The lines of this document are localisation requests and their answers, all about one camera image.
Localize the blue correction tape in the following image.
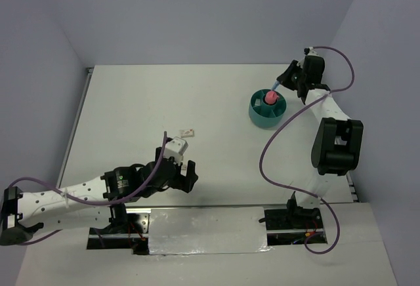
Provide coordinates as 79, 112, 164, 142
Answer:
271, 81, 280, 91

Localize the pink-capped marker tube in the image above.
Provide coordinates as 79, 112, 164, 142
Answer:
264, 91, 279, 106

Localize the white staples box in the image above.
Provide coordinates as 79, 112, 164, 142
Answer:
179, 129, 195, 138

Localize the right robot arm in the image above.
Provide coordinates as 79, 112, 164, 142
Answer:
277, 48, 364, 228

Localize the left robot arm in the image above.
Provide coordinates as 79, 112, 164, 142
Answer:
1, 157, 198, 246

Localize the teal round organizer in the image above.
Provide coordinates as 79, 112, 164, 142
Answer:
248, 89, 287, 129

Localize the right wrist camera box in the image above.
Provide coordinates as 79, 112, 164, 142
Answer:
303, 47, 325, 67

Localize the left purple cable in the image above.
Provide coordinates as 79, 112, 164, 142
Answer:
6, 131, 168, 246

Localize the purple cable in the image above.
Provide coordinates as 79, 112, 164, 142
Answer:
259, 45, 356, 254
6, 131, 168, 246

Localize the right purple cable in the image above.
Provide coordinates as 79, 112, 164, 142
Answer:
259, 45, 356, 254

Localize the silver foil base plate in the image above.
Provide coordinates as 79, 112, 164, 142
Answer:
148, 207, 270, 255

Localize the aluminium table edge rail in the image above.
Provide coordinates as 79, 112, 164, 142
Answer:
59, 67, 94, 178

